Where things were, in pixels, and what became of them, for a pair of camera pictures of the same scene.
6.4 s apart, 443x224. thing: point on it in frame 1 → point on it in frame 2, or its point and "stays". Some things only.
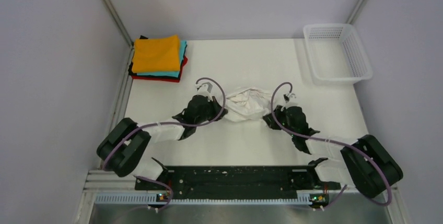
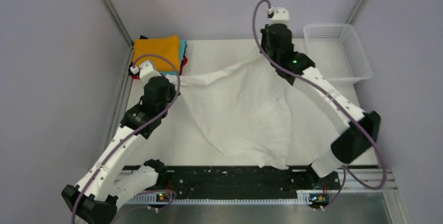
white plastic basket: [338, 55] stays
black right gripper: [268, 118] → [263, 32]
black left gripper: [216, 106] → [174, 93]
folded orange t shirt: [160, 54] stays
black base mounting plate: [236, 180] stays
